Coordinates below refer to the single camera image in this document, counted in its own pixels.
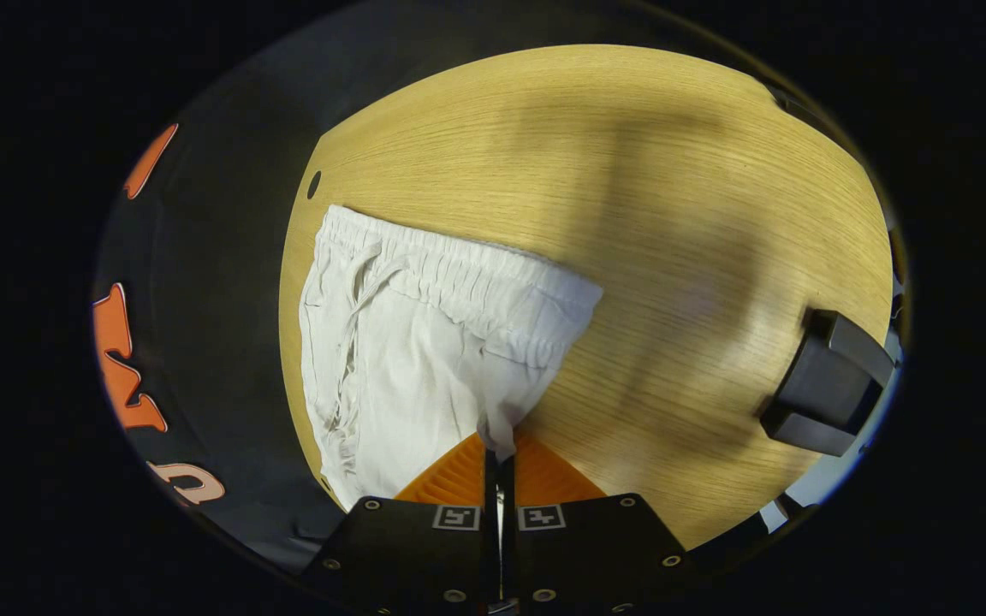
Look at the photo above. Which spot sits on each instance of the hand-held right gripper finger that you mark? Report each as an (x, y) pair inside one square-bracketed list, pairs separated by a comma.
[(490, 505), (510, 547)]

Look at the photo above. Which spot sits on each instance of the white jeans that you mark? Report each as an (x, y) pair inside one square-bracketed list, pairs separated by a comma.
[(424, 359)]

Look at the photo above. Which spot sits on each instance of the black backdrop cloth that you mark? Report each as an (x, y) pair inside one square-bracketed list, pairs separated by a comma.
[(219, 299)]

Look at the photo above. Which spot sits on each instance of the black boxy device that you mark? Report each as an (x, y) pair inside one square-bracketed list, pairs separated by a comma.
[(827, 385)]

